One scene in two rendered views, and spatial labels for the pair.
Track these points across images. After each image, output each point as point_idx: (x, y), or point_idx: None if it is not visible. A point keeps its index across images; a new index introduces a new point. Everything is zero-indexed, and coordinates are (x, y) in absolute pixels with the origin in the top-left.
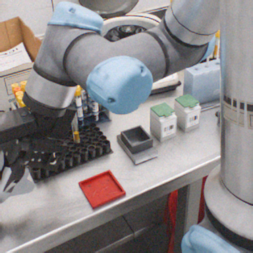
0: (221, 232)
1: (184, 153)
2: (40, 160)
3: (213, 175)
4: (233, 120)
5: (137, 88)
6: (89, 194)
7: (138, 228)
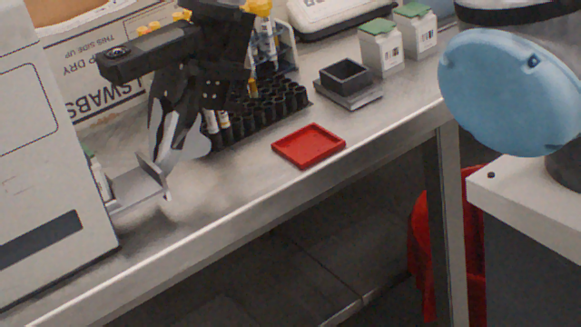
0: (479, 23)
1: (422, 85)
2: (215, 96)
3: None
4: None
5: None
6: (291, 154)
7: (367, 289)
